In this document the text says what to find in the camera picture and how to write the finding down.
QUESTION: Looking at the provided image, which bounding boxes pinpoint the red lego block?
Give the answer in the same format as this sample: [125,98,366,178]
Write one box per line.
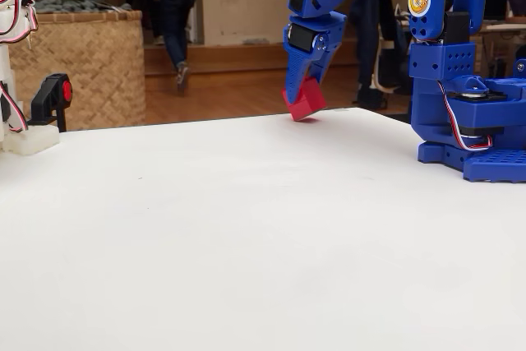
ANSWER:
[281,76,328,123]

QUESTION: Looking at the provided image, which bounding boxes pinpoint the woven basket planter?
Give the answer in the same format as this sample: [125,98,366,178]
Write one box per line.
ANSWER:
[7,9,146,132]

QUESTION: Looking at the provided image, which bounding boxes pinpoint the black clamp with red knob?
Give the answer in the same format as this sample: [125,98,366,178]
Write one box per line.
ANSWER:
[27,72,74,133]

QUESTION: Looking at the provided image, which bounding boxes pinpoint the black monitor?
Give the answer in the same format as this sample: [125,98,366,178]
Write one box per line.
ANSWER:
[483,0,510,21]

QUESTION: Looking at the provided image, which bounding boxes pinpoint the dark hanging jacket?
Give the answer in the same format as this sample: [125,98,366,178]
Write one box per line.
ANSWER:
[350,0,413,110]

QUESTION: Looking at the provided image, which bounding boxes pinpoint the grey pebbles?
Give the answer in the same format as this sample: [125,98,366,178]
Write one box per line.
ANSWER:
[32,0,133,15]

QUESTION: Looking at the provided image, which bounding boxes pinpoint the person in dark clothes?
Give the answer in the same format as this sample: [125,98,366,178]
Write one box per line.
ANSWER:
[152,0,199,96]

